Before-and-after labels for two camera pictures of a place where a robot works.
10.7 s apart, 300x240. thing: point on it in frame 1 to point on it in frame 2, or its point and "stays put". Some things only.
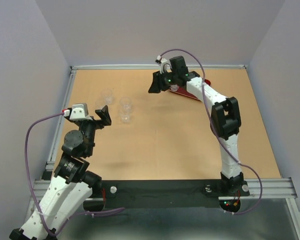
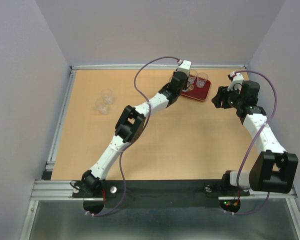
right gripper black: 157,83 to 217,99
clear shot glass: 100,104 stays put
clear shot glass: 107,93 stays put
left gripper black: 105,120 to 185,87
